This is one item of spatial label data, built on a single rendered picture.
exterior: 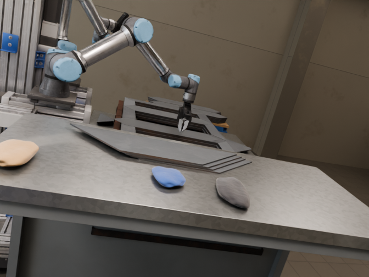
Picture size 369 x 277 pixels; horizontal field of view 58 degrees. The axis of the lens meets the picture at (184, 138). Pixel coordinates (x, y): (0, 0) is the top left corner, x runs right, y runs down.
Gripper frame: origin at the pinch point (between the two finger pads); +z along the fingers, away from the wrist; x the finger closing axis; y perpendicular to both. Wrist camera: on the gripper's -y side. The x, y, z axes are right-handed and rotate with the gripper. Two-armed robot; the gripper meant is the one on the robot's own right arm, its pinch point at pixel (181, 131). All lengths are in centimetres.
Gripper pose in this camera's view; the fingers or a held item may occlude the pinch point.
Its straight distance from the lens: 209.6
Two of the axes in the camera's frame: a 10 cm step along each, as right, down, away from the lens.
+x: -9.6, -1.9, -2.1
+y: -1.4, -3.1, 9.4
